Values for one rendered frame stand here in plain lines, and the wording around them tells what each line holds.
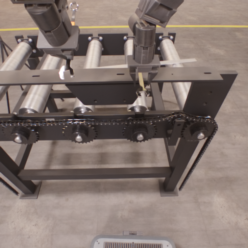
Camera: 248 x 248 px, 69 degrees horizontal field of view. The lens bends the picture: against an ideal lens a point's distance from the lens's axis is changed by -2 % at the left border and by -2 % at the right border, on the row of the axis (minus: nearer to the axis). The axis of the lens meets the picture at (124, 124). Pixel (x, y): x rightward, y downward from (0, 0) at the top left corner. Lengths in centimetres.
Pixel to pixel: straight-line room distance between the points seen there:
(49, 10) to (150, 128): 64
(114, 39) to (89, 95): 94
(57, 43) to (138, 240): 115
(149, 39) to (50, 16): 26
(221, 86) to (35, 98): 93
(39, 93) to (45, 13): 77
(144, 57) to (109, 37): 112
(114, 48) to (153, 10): 121
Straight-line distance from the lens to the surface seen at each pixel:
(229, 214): 182
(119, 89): 79
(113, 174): 136
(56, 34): 48
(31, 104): 109
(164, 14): 55
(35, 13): 44
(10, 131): 103
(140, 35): 56
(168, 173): 140
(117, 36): 168
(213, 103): 93
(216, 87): 87
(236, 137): 229
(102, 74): 72
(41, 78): 76
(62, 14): 50
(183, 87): 113
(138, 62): 59
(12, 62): 155
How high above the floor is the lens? 156
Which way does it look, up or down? 49 degrees down
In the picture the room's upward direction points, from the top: straight up
